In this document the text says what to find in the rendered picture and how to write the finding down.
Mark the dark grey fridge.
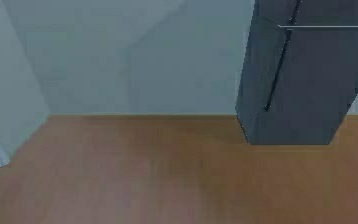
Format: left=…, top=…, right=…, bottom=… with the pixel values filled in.
left=235, top=0, right=358, bottom=146

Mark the black fridge handle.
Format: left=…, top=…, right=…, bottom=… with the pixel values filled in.
left=263, top=0, right=303, bottom=112

